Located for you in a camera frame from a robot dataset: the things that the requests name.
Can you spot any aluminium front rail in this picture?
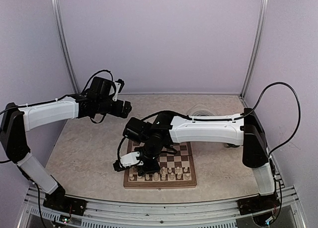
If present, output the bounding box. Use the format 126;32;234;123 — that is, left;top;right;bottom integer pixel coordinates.
14;183;309;228

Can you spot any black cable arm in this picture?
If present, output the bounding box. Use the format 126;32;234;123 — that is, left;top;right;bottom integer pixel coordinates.
24;183;50;228
250;82;301;154

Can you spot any white bishop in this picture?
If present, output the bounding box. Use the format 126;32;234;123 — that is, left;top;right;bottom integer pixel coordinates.
169;172;175;180

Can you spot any wooden chess board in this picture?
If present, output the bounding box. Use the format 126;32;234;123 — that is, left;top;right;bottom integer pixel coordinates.
123;142;197;190

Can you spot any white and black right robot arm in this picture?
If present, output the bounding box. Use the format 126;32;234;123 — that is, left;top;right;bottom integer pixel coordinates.
113;108;275;210

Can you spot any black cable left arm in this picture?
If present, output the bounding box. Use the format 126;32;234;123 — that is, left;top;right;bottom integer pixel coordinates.
24;183;50;228

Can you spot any right aluminium corner post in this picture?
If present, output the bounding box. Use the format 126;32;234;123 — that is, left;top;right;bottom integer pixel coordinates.
240;0;269;100

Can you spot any white plate with spiral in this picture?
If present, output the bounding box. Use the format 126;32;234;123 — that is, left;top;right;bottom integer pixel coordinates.
187;104;219;116

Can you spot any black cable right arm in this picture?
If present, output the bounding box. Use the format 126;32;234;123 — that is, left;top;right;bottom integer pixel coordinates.
250;82;301;154

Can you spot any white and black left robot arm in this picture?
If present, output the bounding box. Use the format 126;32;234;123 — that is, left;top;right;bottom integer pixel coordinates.
0;76;132;211

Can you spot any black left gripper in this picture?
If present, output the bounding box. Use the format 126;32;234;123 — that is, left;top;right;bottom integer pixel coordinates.
96;98;131;118

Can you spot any aluminium corner post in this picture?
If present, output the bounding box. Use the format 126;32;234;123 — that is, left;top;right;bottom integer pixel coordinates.
51;0;80;93
240;0;269;100

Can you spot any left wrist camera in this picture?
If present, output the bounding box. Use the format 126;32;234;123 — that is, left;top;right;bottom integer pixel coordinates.
112;78;125;101

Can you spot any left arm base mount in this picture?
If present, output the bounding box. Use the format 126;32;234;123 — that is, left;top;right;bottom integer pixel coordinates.
43;196;87;216

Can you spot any white king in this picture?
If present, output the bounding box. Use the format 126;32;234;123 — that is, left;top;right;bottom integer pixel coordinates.
160;167;166;181

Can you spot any left aluminium corner post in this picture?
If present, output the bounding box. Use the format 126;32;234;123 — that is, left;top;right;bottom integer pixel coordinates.
51;0;80;93

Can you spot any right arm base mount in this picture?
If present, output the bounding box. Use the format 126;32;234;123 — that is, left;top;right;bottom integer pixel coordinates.
237;194;280;215

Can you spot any dark green cup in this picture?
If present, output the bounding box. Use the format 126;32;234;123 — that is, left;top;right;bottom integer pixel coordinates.
224;144;240;148

